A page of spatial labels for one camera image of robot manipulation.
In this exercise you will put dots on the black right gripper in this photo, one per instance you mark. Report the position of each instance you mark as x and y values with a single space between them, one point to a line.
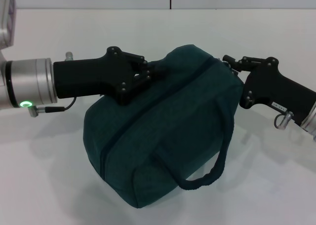
276 89

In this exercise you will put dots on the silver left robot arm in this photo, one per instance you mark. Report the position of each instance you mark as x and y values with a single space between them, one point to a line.
27 82

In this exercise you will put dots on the dark teal fabric bag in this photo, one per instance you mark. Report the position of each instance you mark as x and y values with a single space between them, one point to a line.
163 126

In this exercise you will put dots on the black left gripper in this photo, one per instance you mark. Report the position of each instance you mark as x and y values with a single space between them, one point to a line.
93 77

